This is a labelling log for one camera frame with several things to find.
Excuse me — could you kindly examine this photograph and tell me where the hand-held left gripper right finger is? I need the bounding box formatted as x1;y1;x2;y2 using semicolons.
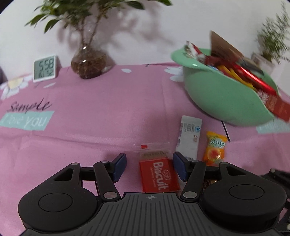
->
173;151;247;202

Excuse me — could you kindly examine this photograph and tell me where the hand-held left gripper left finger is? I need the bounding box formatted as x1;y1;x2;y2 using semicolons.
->
53;153;127;202

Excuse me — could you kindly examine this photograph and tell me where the red biscuit packet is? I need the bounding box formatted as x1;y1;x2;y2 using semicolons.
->
134;142;182;193

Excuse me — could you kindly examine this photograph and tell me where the white sachet with blue logo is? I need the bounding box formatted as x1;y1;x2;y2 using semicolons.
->
175;115;203;161

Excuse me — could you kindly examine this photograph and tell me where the orange candy packet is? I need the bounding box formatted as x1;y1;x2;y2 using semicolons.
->
202;131;227;165

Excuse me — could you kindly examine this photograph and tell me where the dark red long pouch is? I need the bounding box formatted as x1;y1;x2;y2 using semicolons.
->
265;95;290;122

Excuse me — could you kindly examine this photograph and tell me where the green plastic bowl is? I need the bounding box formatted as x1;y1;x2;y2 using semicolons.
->
170;46;281;127

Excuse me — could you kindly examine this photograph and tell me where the yellow snack bag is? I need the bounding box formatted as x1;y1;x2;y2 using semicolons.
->
216;65;255;90

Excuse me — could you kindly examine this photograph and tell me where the red and white snack packet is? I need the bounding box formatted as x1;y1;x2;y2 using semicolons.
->
185;41;205;63

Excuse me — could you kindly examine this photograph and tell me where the brown snack packet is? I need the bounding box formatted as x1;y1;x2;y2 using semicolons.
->
210;30;245;62

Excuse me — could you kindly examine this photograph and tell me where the pink printed tablecloth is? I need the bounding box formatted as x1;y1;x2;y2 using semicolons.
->
0;62;290;236

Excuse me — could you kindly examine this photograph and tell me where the leafy plant in glass vase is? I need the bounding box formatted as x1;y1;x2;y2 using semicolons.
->
25;0;173;80

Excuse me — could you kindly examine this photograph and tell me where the small plant in labelled jar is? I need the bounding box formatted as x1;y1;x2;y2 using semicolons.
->
250;6;290;75

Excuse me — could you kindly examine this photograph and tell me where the white digital clock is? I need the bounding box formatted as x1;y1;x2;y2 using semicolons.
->
33;54;61;82

